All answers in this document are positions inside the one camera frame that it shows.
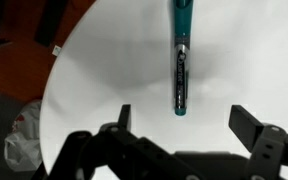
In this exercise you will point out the green marker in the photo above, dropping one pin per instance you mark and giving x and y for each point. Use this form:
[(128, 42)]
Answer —
[(181, 66)]

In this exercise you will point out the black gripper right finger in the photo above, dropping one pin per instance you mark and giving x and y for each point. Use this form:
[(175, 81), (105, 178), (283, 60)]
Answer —
[(270, 150)]

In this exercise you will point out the small white paper scrap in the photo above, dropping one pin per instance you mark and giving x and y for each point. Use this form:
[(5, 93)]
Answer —
[(57, 50)]

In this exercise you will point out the crumpled white plastic bag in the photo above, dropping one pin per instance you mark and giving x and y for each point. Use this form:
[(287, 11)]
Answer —
[(20, 146)]

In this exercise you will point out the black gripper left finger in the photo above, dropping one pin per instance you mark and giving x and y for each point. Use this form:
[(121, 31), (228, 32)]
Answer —
[(124, 156)]

